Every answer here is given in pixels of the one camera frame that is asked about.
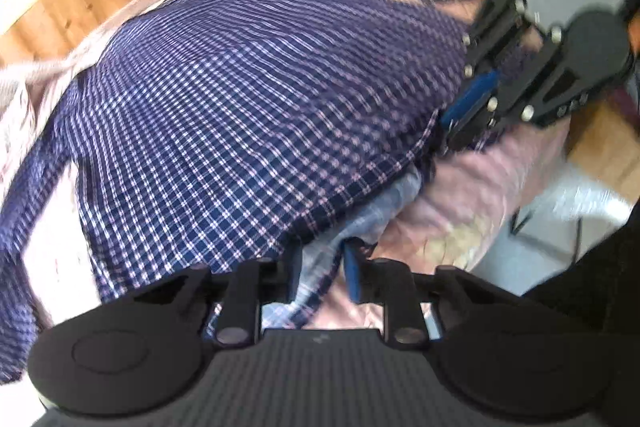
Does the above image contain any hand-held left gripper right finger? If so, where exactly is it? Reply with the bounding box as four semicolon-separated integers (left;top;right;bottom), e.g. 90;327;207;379
343;239;507;350

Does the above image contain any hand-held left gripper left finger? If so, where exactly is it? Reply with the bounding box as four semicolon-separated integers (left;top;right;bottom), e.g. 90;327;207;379
132;241;305;349

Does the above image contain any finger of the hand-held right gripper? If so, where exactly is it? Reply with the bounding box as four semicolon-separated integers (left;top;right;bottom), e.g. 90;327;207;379
440;0;537;132
442;26;593;154

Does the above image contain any blue plaid shirt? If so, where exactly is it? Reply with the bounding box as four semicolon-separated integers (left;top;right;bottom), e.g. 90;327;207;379
0;0;506;383

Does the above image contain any pink printed bedsheet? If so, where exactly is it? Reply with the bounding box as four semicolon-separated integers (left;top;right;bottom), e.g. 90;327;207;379
0;0;571;343

